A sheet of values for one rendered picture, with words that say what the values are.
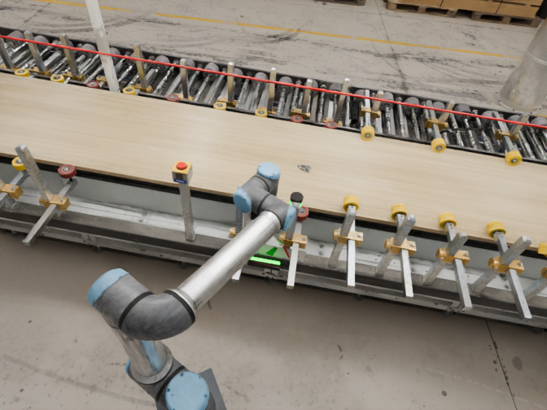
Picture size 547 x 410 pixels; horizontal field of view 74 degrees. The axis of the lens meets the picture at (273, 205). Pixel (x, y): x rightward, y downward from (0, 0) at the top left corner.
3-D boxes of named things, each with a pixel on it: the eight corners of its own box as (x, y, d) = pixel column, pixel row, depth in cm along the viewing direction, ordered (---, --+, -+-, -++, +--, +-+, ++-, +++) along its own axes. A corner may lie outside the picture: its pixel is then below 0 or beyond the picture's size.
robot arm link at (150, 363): (158, 406, 141) (111, 328, 85) (127, 377, 146) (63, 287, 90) (186, 372, 150) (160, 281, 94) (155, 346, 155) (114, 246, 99)
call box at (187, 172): (188, 185, 159) (186, 173, 153) (172, 183, 159) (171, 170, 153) (193, 175, 163) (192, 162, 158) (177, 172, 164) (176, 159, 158)
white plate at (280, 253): (303, 263, 191) (306, 252, 183) (254, 254, 191) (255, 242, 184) (303, 262, 191) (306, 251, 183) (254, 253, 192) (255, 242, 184)
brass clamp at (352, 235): (360, 247, 173) (362, 242, 169) (331, 242, 174) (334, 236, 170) (360, 237, 177) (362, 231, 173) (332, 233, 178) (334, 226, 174)
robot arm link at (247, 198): (255, 204, 126) (275, 185, 133) (229, 189, 129) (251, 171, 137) (254, 221, 133) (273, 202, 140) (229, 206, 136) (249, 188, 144)
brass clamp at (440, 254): (465, 267, 172) (470, 260, 168) (436, 261, 172) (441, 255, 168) (462, 255, 176) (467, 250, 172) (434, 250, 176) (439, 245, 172)
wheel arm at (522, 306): (528, 321, 155) (533, 318, 152) (519, 320, 155) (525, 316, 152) (497, 230, 188) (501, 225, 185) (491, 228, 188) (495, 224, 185)
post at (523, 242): (475, 295, 190) (533, 242, 154) (469, 294, 190) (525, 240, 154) (474, 289, 192) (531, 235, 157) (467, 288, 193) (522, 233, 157)
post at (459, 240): (424, 290, 194) (469, 237, 159) (417, 290, 195) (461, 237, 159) (423, 285, 197) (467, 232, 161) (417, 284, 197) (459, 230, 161)
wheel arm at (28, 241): (32, 247, 173) (28, 242, 170) (25, 246, 173) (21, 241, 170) (78, 184, 202) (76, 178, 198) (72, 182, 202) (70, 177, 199)
